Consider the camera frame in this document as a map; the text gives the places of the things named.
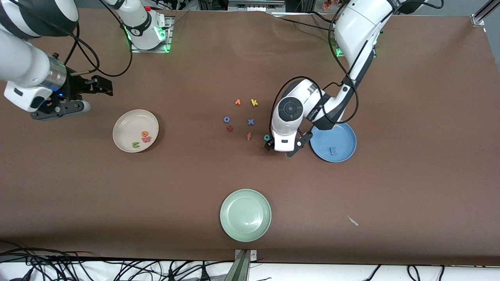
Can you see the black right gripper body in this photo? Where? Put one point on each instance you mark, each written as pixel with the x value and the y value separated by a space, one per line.
pixel 75 86

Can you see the blue foam letter m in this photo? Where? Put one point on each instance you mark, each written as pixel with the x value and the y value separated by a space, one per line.
pixel 333 150

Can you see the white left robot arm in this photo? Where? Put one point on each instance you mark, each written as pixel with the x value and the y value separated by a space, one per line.
pixel 291 109

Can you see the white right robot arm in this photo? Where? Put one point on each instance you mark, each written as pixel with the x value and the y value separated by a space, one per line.
pixel 23 58

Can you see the yellow foam letter k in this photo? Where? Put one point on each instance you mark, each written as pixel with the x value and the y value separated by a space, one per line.
pixel 254 102

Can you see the beige brown plate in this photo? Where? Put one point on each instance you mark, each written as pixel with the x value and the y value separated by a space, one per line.
pixel 129 127

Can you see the pale green plate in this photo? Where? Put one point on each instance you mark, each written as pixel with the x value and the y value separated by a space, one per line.
pixel 245 215

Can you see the blue plate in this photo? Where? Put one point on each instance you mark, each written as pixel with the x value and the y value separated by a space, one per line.
pixel 343 138

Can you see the brown paper table cover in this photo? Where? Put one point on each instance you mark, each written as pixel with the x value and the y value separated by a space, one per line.
pixel 78 187

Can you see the white paper scrap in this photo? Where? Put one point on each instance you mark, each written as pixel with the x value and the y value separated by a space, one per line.
pixel 352 221

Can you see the small orange object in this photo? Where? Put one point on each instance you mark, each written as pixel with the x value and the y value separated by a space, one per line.
pixel 327 4

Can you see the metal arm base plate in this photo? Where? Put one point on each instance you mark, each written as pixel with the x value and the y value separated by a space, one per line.
pixel 168 37
pixel 374 52

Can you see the grey metal rail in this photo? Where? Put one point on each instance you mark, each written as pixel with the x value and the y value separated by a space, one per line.
pixel 254 6

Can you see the aluminium frame profile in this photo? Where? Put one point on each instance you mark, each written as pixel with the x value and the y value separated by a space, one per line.
pixel 482 13

